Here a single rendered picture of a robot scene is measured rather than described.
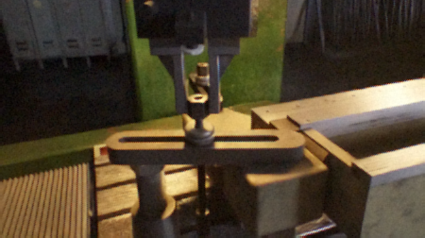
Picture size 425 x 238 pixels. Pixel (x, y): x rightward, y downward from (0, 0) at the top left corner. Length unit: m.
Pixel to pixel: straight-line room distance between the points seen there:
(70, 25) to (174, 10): 4.47
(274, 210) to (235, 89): 1.14
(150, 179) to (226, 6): 0.26
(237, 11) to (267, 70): 1.22
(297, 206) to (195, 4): 0.29
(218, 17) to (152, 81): 1.05
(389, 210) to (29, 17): 4.72
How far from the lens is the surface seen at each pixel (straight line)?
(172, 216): 0.52
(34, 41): 4.97
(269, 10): 1.52
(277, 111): 0.58
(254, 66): 1.55
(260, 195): 0.42
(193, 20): 0.35
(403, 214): 0.51
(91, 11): 4.75
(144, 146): 0.45
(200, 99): 0.42
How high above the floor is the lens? 1.31
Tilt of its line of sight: 24 degrees down
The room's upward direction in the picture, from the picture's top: 1 degrees counter-clockwise
